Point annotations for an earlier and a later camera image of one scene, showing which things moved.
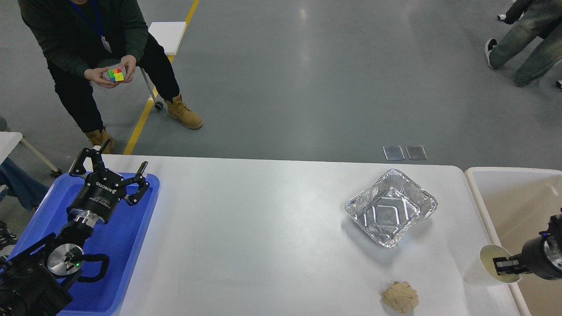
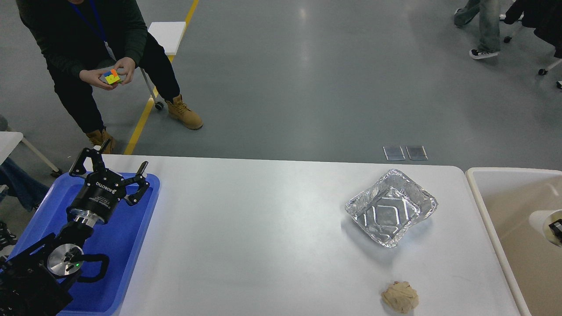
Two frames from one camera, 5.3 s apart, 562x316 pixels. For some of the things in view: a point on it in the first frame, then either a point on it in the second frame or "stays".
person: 533,18 to 489,44
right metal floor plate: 416,152 stays
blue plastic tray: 120,238 stays
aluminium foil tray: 392,208 stays
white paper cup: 479,270 to 541,219
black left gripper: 102,190 stays
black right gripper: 536,260 to 556,227
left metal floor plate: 394,153 stays
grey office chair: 158,101 stays
